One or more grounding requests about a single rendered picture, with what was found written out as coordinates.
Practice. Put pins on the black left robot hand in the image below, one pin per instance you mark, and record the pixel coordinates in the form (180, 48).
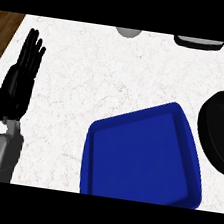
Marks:
(20, 81)

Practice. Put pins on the grey round object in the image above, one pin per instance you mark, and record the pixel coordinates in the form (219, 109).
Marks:
(128, 32)

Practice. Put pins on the black and grey appliance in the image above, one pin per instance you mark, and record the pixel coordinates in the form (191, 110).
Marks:
(198, 43)

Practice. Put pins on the blue tray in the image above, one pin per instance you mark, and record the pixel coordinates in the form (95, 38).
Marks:
(141, 155)

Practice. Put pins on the black pot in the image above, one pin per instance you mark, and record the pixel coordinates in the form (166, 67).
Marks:
(220, 131)

